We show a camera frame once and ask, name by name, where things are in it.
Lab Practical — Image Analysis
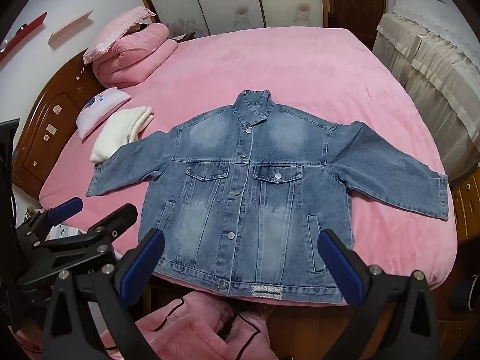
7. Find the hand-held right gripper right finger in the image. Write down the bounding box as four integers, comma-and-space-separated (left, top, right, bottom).
317, 229, 441, 360

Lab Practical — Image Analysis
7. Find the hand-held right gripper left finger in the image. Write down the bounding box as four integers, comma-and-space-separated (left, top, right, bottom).
41, 228, 166, 360

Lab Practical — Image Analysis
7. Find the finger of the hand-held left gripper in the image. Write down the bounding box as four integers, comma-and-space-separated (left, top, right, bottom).
34, 203, 139, 257
15, 197, 84, 248

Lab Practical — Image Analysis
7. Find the blue denim jacket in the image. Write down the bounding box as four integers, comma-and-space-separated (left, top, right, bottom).
85, 89, 449, 304

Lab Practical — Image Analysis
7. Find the white printed storage box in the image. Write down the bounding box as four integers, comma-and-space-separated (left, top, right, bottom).
47, 223, 77, 241

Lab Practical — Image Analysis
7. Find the black stand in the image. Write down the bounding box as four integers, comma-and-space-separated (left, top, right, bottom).
0, 118, 23, 271

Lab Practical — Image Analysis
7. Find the folded white cloth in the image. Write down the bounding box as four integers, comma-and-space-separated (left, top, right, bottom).
91, 106, 154, 165

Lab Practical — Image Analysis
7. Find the pink padded garment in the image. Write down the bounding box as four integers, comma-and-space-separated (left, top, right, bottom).
101, 290, 271, 360

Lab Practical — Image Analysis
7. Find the wooden bed headboard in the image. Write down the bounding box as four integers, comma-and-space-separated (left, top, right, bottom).
11, 49, 107, 201

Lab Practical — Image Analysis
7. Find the small pink printed pillow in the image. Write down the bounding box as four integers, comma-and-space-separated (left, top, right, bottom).
76, 87, 131, 142

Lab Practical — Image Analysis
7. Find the dark round object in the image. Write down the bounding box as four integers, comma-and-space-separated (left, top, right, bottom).
450, 277, 478, 313

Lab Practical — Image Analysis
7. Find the wooden cabinet with knobs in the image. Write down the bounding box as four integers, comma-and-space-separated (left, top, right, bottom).
448, 174, 480, 244

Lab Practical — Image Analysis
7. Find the folded pink quilt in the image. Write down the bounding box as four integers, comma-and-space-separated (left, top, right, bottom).
92, 22, 179, 89

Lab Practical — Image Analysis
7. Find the pink lace-trimmed pillow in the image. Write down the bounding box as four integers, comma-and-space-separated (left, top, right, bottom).
82, 5, 156, 65

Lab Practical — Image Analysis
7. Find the pink plush bed blanket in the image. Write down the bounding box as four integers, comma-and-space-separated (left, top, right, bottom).
37, 26, 460, 293

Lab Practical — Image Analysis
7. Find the brown wooden door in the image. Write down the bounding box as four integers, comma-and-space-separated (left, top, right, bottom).
326, 0, 387, 51

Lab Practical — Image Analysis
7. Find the white lace cloth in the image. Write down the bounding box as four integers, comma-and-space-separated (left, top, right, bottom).
390, 0, 480, 68

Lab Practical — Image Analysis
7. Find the wooden wall shelf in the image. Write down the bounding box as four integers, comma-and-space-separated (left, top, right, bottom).
49, 10, 94, 47

